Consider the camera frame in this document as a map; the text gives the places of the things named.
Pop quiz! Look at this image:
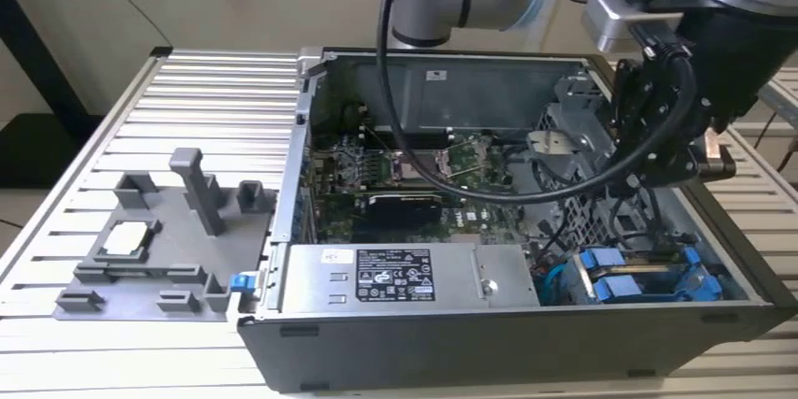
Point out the disk power wire bundle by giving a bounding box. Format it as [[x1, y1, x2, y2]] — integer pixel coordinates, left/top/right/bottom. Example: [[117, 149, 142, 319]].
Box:
[[600, 183, 662, 255]]

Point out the hard disk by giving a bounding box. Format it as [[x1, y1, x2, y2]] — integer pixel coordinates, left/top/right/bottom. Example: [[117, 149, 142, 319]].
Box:
[[576, 242, 728, 303]]

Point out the perforated metal drive cage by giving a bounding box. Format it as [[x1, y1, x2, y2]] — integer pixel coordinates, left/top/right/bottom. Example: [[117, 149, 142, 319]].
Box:
[[525, 74, 631, 207]]

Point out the CPU socket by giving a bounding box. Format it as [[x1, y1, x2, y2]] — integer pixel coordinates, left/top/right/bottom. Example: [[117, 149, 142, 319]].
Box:
[[385, 146, 455, 184]]

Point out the locking lever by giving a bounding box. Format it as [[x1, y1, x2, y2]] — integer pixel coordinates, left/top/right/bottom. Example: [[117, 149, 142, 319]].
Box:
[[360, 122, 400, 157]]

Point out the black graphics card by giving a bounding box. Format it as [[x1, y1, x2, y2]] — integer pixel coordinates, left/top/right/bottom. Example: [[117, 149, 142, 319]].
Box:
[[353, 191, 467, 245]]

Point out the grey power supply unit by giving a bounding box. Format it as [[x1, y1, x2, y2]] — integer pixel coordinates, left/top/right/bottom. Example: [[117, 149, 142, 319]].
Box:
[[273, 243, 541, 312]]

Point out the green motherboard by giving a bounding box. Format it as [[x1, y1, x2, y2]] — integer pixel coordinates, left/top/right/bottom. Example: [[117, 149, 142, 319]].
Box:
[[308, 130, 561, 249]]

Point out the black metal PC case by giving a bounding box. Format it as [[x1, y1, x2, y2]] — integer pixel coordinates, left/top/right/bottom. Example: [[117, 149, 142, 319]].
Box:
[[236, 46, 798, 393]]

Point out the grey parts rack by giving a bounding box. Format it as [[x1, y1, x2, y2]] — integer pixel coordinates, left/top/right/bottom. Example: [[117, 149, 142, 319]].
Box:
[[53, 146, 280, 324]]

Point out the silver CPU chip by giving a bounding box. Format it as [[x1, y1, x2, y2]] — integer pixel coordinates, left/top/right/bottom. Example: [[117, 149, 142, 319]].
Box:
[[102, 221, 156, 256]]

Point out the black stand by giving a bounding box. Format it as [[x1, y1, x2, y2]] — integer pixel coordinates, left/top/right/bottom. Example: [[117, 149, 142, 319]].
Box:
[[0, 0, 106, 191]]

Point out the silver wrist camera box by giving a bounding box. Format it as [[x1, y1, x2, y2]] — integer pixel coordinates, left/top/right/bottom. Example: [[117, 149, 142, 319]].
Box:
[[580, 0, 686, 54]]

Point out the blue flat data wire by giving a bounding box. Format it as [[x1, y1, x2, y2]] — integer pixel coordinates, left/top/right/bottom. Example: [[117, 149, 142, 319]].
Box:
[[533, 253, 569, 303]]

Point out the long black robot cable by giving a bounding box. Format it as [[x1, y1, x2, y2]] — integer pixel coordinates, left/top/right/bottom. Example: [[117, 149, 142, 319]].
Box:
[[372, 0, 699, 207]]

